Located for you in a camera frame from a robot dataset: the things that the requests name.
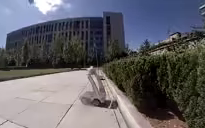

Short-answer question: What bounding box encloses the grey metal bench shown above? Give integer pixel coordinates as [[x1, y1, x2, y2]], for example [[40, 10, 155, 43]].
[[80, 65, 108, 108]]

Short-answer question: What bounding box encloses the row of trees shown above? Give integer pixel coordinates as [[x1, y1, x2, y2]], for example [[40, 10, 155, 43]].
[[0, 36, 134, 70]]

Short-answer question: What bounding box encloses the large curved grey building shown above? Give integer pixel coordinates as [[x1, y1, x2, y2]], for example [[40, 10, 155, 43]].
[[4, 11, 127, 65]]

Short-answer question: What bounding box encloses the conifer tree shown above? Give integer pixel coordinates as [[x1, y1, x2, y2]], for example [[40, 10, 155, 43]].
[[138, 38, 153, 56]]

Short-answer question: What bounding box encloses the pale concrete kerb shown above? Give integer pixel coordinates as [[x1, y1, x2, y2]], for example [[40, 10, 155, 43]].
[[97, 68, 154, 128]]

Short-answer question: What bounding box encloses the pale concrete slab path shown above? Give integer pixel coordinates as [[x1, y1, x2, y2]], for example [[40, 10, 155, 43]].
[[0, 69, 125, 128]]

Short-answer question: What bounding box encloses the low building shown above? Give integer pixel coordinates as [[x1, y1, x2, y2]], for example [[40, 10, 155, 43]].
[[147, 31, 205, 56]]

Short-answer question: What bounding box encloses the green hedge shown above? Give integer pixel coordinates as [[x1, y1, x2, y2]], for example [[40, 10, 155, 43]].
[[102, 42, 205, 128]]

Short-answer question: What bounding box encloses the green grass lawn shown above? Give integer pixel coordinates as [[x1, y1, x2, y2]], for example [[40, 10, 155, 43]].
[[0, 67, 82, 84]]

